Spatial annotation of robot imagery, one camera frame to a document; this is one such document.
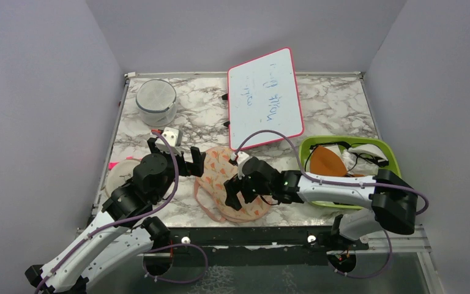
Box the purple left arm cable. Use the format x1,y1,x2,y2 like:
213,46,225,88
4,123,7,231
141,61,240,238
34,129,181,294

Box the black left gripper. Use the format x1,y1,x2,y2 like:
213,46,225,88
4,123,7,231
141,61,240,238
151,138,206,202

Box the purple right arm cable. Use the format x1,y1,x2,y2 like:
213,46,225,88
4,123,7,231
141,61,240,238
234,129,430,216

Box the pink framed whiteboard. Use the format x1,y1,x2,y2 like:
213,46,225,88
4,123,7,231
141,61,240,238
227,47,305,150

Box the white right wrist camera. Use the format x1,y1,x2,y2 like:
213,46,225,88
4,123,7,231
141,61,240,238
229,151,251,179

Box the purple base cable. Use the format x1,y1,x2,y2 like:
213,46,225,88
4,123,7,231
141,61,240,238
142,243,209,285
327,229,394,281

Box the beige cylindrical mesh laundry bag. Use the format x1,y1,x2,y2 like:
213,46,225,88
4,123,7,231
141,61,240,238
104,161,140,197

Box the green plastic tray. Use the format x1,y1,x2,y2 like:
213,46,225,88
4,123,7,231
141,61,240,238
298,135,402,211

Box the floral mesh laundry bag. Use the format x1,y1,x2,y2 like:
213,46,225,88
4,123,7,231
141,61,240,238
193,146,271,223

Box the pink sticky note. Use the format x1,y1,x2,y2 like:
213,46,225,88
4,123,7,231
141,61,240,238
107,156,140,170

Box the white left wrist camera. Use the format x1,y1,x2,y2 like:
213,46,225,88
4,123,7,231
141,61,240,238
155,127,183,153

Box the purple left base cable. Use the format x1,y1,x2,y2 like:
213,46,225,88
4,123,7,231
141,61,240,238
142,243,209,285

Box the orange bra with black straps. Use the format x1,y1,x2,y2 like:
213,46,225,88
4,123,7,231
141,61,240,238
304,142,364,177

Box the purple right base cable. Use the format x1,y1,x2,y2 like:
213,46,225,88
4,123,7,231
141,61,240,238
327,229,394,281

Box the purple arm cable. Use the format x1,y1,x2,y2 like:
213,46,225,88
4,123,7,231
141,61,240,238
234,129,430,216
34,129,181,294

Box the white bra in tray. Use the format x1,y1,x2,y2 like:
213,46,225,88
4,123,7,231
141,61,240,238
340,144,387,173

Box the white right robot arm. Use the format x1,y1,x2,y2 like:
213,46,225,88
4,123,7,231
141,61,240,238
224,157,421,249

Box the black mounting rail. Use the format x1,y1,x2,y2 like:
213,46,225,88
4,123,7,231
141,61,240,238
142,225,368,268

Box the white cylindrical mesh bag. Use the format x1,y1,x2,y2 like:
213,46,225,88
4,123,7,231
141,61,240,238
135,79,177,127

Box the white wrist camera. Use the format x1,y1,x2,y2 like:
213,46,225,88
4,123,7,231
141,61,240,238
155,127,183,153
229,151,251,179

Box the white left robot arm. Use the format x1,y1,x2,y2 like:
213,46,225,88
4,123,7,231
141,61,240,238
24,135,206,293

